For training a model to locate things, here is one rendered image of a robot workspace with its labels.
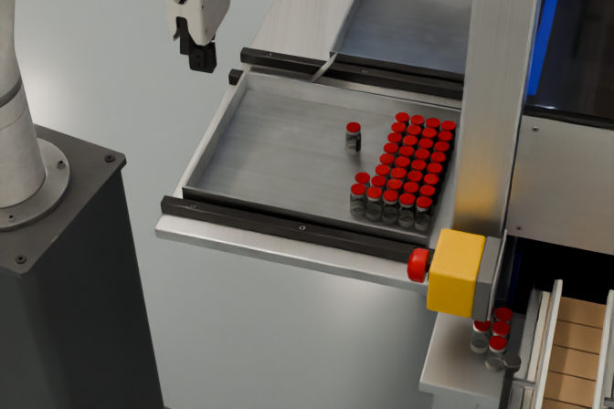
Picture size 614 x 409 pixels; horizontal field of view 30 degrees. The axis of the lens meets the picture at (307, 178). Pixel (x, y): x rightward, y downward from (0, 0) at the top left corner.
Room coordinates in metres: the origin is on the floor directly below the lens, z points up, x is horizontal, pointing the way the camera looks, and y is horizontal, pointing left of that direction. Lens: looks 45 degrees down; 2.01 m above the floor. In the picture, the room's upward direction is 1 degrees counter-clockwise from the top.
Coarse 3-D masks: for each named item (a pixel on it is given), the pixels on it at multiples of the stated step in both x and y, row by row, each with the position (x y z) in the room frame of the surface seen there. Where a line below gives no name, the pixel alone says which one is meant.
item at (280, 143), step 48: (240, 96) 1.32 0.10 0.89; (288, 96) 1.33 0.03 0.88; (336, 96) 1.31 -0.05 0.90; (384, 96) 1.29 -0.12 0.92; (240, 144) 1.23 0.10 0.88; (288, 144) 1.22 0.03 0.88; (336, 144) 1.22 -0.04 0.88; (384, 144) 1.22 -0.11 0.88; (192, 192) 1.10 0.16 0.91; (240, 192) 1.13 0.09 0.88; (288, 192) 1.13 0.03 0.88; (336, 192) 1.12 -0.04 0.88
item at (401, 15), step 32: (352, 0) 1.53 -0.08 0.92; (384, 0) 1.57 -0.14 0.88; (416, 0) 1.57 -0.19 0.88; (448, 0) 1.57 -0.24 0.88; (352, 32) 1.49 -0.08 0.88; (384, 32) 1.48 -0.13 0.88; (416, 32) 1.48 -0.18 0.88; (448, 32) 1.48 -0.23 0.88; (352, 64) 1.38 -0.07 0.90; (384, 64) 1.37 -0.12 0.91; (416, 64) 1.40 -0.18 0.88; (448, 64) 1.40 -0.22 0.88
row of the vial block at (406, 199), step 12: (432, 120) 1.22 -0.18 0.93; (432, 132) 1.19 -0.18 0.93; (420, 144) 1.17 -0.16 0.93; (432, 144) 1.17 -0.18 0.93; (420, 156) 1.14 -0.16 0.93; (420, 168) 1.12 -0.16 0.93; (408, 180) 1.10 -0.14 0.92; (420, 180) 1.10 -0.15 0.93; (408, 192) 1.07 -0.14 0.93; (408, 204) 1.05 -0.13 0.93; (408, 216) 1.05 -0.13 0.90
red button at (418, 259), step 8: (416, 248) 0.90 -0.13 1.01; (416, 256) 0.88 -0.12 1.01; (424, 256) 0.88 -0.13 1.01; (408, 264) 0.88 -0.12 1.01; (416, 264) 0.87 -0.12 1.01; (424, 264) 0.87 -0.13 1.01; (408, 272) 0.87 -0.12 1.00; (416, 272) 0.87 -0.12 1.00; (424, 272) 0.87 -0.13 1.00; (416, 280) 0.87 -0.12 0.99; (424, 280) 0.87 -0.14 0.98
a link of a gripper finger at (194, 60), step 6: (198, 48) 1.13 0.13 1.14; (210, 48) 1.14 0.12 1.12; (192, 54) 1.14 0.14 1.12; (198, 54) 1.14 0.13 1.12; (204, 54) 1.14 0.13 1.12; (210, 54) 1.14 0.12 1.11; (192, 60) 1.15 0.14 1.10; (198, 60) 1.14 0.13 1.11; (204, 60) 1.14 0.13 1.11; (210, 60) 1.14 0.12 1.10; (192, 66) 1.15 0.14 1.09; (198, 66) 1.14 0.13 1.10; (204, 66) 1.14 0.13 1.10; (210, 66) 1.14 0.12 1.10; (210, 72) 1.14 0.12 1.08
